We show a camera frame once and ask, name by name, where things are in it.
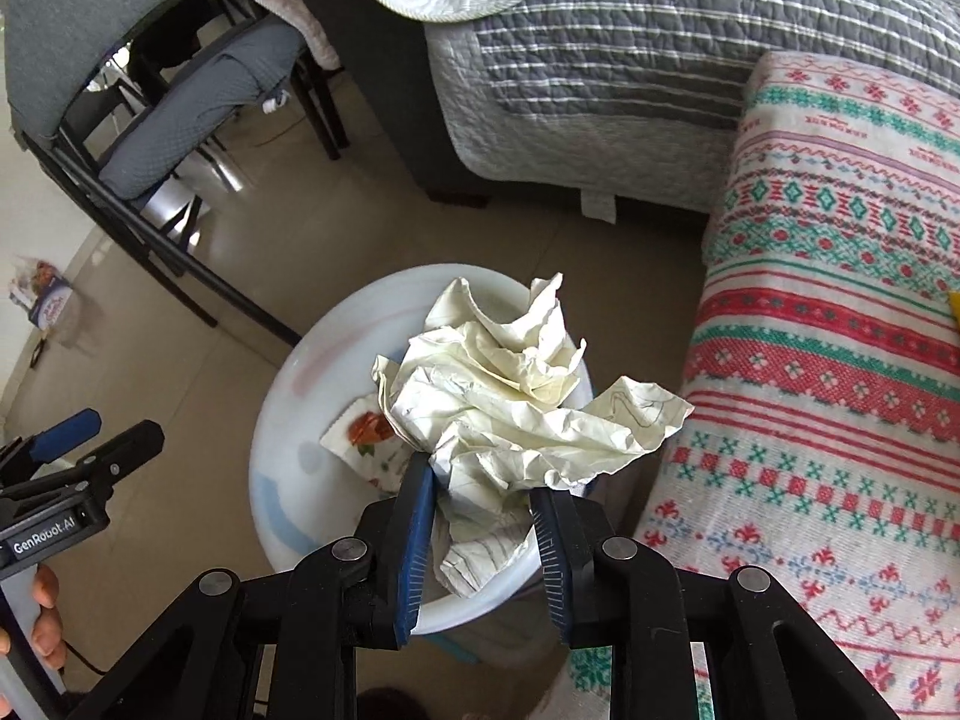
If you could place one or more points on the person's left hand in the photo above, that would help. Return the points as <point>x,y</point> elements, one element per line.
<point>46,615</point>

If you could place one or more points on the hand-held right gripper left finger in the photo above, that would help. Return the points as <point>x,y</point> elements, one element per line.
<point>416,540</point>

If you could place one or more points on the dark grey sofa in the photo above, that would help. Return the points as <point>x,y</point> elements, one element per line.
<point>375,90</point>

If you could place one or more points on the red green patterned blanket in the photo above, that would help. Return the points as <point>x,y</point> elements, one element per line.
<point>825,390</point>

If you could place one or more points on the printed white wrapper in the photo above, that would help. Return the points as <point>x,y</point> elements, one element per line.
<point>367,442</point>

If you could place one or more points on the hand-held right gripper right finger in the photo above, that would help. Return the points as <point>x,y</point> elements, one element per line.
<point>551,562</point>

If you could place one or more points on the grey black-framed chair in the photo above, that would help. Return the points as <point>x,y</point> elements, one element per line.
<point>60,15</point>

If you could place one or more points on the white round bin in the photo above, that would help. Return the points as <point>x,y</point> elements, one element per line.
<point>322,390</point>

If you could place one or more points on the grey striped quilt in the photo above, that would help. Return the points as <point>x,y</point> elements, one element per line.
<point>600,52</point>

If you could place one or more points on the cream paper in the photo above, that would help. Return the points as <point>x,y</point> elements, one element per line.
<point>510,405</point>

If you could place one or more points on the printed plastic bag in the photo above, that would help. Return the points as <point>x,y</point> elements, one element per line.
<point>41,296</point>

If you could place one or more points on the yellow object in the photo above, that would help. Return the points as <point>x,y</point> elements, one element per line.
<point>954,309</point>

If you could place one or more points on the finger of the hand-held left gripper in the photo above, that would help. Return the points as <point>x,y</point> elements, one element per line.
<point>124,450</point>
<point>67,431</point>

